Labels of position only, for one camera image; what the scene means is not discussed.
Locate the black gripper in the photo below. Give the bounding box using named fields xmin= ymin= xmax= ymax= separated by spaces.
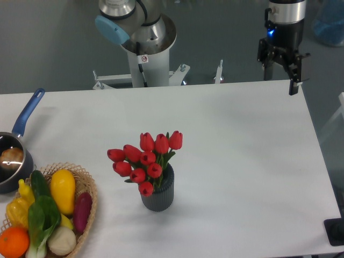
xmin=257 ymin=20 xmax=311 ymax=96

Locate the red tulip bouquet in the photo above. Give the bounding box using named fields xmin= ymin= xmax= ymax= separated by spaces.
xmin=107 ymin=131 xmax=183 ymax=197

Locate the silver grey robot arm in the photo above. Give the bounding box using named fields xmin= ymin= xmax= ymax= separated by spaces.
xmin=95 ymin=1 xmax=310 ymax=95

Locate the dark grey ribbed vase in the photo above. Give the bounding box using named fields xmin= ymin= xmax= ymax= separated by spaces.
xmin=141 ymin=163 xmax=175 ymax=212

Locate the blue transparent container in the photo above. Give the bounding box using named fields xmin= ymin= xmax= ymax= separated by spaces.
xmin=312 ymin=0 xmax=343 ymax=47

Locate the black device at edge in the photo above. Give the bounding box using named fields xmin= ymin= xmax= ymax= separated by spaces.
xmin=324 ymin=218 xmax=344 ymax=246

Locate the woven wicker basket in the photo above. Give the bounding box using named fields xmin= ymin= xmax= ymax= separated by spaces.
xmin=1 ymin=162 xmax=97 ymax=257

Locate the purple eggplant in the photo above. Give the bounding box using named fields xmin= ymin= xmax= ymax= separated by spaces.
xmin=73 ymin=192 xmax=92 ymax=233

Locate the yellow squash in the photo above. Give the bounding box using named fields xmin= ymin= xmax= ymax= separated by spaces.
xmin=50 ymin=169 xmax=76 ymax=216

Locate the yellow banana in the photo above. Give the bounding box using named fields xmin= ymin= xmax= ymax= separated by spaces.
xmin=60 ymin=214 xmax=74 ymax=230

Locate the dark green cucumber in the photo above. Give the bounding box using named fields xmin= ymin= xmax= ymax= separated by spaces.
xmin=30 ymin=170 xmax=51 ymax=199

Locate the white garlic bulb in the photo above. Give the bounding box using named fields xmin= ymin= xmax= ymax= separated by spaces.
xmin=48 ymin=226 xmax=76 ymax=256

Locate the green bok choy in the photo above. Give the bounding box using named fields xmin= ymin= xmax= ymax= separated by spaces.
xmin=25 ymin=196 xmax=61 ymax=257

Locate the bread roll in pan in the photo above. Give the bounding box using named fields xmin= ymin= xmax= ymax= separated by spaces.
xmin=1 ymin=147 xmax=24 ymax=170

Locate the yellow bell pepper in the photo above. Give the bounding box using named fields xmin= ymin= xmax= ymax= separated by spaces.
xmin=6 ymin=179 xmax=35 ymax=230

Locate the orange fruit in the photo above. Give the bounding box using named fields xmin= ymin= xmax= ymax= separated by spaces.
xmin=1 ymin=227 xmax=30 ymax=258

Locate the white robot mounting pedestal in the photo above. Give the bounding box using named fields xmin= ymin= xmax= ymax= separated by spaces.
xmin=92 ymin=40 xmax=225 ymax=90

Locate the blue handled saucepan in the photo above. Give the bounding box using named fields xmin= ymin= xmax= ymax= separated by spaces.
xmin=1 ymin=88 xmax=45 ymax=194

